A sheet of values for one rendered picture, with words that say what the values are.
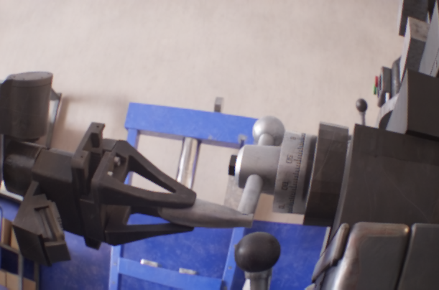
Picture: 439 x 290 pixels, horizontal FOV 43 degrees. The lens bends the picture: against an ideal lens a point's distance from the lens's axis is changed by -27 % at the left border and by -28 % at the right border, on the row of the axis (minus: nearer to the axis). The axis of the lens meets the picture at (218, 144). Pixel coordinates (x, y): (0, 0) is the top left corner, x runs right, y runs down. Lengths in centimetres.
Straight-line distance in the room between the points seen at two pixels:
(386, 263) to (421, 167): 10
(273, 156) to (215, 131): 360
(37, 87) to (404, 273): 37
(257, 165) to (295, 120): 413
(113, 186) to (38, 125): 10
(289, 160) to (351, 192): 14
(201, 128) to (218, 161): 53
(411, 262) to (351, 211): 9
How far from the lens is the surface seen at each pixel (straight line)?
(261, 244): 48
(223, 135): 419
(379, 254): 41
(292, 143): 59
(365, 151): 47
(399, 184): 47
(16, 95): 58
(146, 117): 429
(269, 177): 60
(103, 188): 54
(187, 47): 496
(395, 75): 137
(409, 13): 78
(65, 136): 500
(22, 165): 60
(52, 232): 52
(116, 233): 57
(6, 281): 466
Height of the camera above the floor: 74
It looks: 13 degrees up
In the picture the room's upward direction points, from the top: 10 degrees clockwise
